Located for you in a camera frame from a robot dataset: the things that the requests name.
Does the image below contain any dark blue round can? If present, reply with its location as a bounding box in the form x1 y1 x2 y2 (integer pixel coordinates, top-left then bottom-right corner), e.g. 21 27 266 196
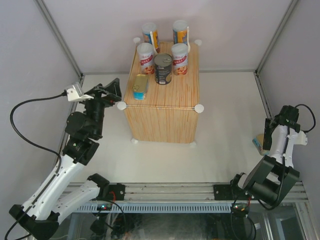
154 53 173 85

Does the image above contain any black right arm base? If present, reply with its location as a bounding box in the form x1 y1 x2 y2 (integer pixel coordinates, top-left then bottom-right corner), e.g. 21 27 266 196
213 172 259 201

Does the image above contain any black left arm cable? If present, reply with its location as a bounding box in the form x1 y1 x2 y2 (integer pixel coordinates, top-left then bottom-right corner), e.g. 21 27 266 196
3 91 68 240

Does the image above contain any white red label can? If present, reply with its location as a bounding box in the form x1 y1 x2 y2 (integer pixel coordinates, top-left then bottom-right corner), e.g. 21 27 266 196
171 43 188 76
136 42 155 75

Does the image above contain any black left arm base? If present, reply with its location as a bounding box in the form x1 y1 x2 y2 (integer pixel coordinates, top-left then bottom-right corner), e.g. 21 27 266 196
87 173 126 202

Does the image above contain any grey slotted cable duct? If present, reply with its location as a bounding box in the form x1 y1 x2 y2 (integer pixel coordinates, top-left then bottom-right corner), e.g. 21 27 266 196
74 202 232 214

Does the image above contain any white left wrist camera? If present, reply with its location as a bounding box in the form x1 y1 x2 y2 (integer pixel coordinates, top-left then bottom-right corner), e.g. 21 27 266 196
65 82 94 102

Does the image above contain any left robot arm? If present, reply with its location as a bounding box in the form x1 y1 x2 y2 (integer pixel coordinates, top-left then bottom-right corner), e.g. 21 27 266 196
9 78 122 240

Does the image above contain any blue yellow can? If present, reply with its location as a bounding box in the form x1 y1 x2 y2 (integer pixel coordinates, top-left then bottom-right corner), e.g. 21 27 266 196
172 19 191 53

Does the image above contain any blue can with spoon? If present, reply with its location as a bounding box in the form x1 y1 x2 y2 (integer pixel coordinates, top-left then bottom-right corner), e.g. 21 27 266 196
141 22 160 53

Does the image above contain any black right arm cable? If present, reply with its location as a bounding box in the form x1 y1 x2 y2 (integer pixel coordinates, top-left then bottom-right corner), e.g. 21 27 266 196
232 103 316 211

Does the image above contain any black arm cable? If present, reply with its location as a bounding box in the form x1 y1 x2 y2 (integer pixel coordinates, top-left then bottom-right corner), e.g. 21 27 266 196
232 103 316 211
3 91 68 240

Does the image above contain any wooden cabinet box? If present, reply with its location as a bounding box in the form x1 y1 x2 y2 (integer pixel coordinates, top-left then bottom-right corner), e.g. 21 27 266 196
117 43 204 144

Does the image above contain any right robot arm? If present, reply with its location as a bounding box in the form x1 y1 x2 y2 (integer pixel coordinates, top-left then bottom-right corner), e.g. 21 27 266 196
229 105 308 211

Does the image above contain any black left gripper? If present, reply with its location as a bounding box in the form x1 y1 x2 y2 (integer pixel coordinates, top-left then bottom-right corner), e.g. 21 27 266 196
78 78 121 138

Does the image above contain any gold rectangular tin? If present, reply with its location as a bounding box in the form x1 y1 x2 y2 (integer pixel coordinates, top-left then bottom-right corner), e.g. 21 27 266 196
132 74 149 100

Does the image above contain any aluminium mounting rail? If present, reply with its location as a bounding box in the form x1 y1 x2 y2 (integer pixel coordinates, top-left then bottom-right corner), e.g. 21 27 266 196
62 182 308 201

